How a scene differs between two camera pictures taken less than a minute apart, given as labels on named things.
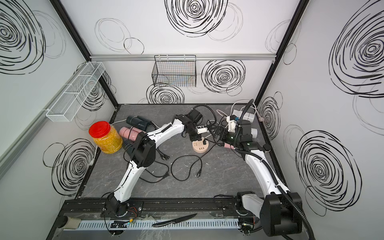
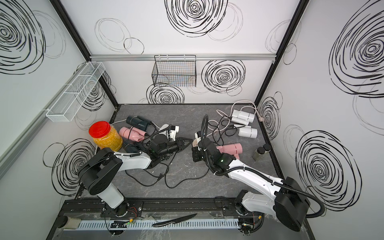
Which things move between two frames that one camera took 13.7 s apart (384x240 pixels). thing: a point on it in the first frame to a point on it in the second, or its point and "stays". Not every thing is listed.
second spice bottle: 267,147 stays
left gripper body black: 194,136 to 172,148
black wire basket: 175,71 stays
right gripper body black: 229,137 to 198,156
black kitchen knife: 174,220 stays
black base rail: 149,207 stays
